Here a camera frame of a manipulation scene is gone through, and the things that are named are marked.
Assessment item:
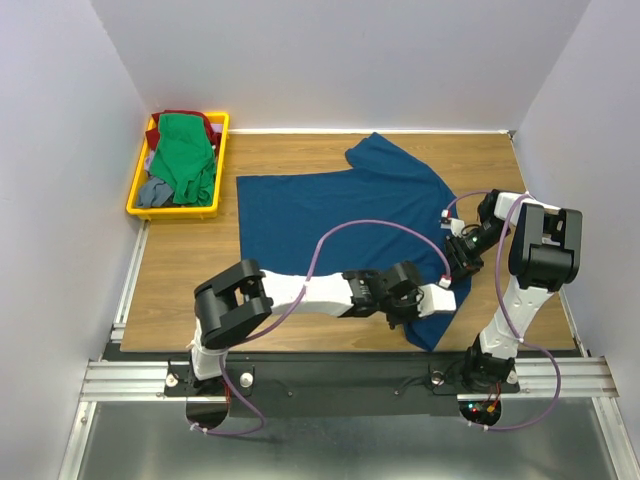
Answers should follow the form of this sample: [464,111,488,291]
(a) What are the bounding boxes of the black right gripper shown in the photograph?
[442,219,511,286]

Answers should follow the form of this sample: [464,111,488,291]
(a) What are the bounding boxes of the blue t shirt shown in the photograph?
[235,131,474,351]

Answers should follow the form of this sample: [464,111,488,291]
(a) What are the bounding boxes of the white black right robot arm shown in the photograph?
[440,189,583,390]

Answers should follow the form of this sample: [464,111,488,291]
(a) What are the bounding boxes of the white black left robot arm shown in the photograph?
[187,259,427,394]

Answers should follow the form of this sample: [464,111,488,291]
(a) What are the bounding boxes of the green t shirt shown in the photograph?
[150,114,216,207]

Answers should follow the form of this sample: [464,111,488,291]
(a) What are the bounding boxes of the grey t shirt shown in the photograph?
[135,176,174,209]

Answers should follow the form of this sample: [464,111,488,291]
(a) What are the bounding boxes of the red t shirt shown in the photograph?
[145,109,222,150]

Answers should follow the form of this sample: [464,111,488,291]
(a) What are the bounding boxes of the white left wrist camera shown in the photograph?
[418,276,457,318]

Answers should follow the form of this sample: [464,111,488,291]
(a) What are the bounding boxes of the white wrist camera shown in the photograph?
[440,209,466,237]
[418,276,457,318]

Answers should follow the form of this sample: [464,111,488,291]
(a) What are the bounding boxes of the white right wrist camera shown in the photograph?
[440,209,466,237]

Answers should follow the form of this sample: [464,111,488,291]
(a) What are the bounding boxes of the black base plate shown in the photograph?
[153,352,518,425]

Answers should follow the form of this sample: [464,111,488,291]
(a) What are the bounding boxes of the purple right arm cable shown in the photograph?
[439,190,561,434]

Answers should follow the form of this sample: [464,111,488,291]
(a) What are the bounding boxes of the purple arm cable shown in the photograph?
[188,218,454,436]
[439,190,561,434]

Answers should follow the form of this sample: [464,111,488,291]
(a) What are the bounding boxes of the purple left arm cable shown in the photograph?
[188,218,454,436]

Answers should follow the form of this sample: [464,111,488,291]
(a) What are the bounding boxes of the aluminium frame rail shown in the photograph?
[58,221,167,479]

